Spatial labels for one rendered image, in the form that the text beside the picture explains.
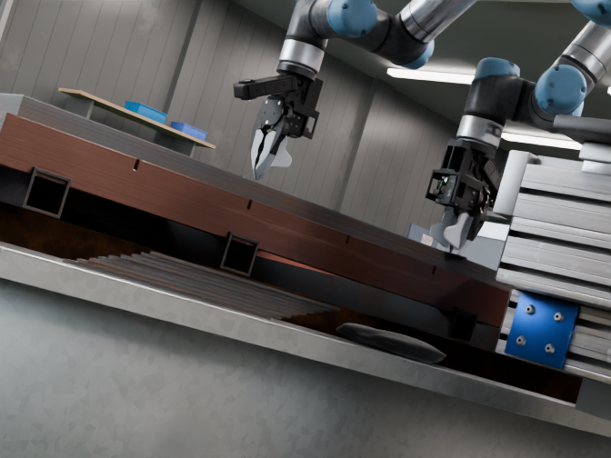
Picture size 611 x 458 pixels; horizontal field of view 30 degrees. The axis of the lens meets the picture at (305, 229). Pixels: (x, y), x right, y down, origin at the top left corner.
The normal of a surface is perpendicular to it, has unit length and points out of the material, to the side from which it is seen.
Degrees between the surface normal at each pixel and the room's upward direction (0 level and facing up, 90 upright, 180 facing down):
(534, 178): 90
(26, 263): 90
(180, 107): 90
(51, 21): 90
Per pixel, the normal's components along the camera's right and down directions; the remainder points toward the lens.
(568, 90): -0.07, -0.08
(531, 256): -0.66, -0.25
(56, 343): 0.59, 0.12
